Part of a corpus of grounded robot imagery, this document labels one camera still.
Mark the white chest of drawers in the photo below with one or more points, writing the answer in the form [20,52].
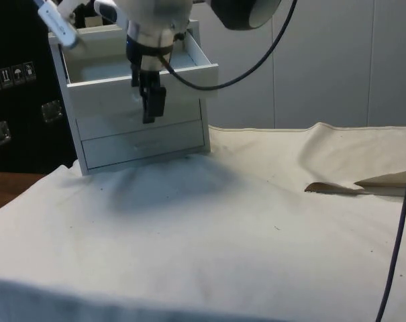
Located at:
[122,157]

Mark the pale locker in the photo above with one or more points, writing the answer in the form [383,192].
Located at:
[394,67]

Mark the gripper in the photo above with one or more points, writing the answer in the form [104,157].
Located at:
[152,62]

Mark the black cabinet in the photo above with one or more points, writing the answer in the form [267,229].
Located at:
[28,151]

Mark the white drawer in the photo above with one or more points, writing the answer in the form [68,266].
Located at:
[98,100]

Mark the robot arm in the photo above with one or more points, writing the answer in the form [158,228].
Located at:
[155,13]

